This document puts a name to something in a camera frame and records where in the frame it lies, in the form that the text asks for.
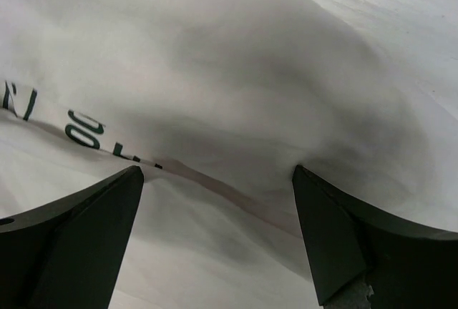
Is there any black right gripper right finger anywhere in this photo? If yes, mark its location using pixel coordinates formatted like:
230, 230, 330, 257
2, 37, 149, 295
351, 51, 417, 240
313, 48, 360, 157
292, 165, 457, 308

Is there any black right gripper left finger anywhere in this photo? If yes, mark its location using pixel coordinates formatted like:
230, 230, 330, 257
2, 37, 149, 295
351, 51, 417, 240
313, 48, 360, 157
1, 166, 144, 309

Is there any white green raglan t-shirt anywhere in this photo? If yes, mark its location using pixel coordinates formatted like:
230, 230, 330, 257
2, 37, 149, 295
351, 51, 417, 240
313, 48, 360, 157
1, 0, 457, 308

